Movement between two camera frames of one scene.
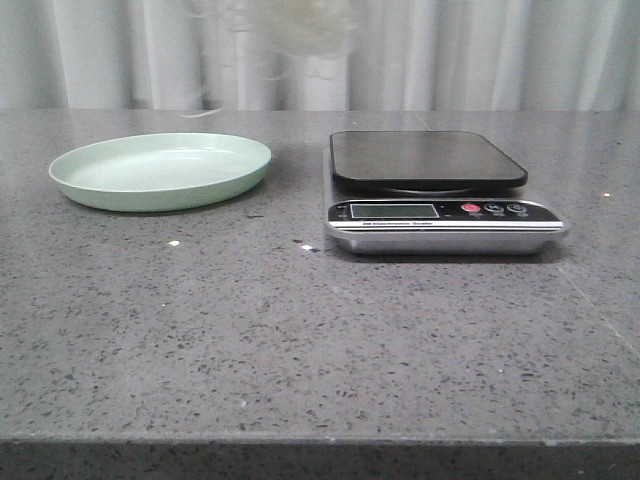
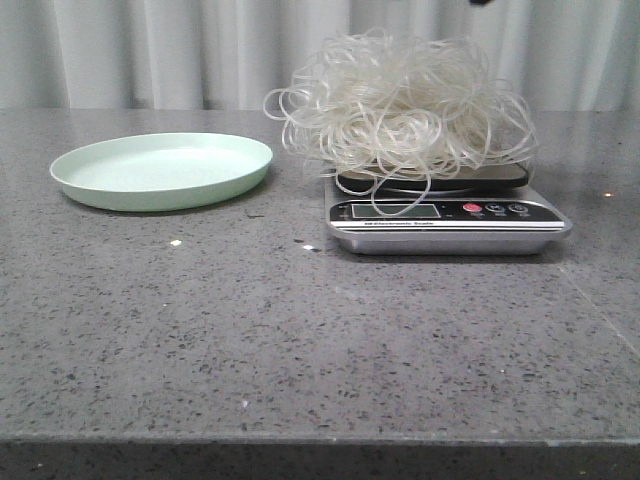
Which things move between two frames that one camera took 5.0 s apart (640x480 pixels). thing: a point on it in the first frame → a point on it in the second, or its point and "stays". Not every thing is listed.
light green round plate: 158,171 stays
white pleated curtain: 403,55 stays
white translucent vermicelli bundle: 308,28 → 386,113
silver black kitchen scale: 420,192 stays
